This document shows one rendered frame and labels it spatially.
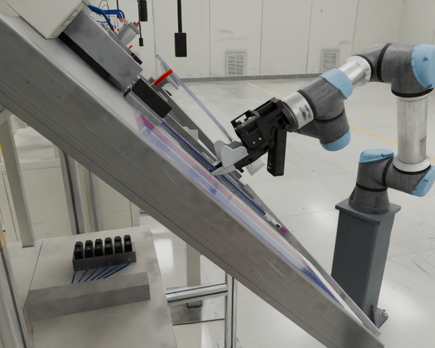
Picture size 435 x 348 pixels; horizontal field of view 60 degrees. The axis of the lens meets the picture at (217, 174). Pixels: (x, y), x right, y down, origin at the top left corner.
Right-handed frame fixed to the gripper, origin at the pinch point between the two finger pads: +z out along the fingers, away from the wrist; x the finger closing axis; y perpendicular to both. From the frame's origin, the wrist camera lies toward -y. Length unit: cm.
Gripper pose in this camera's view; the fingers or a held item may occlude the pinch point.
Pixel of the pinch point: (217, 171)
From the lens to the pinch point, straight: 85.0
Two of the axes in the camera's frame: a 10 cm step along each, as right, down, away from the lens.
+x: 2.7, 3.5, -9.0
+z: -8.4, 5.4, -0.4
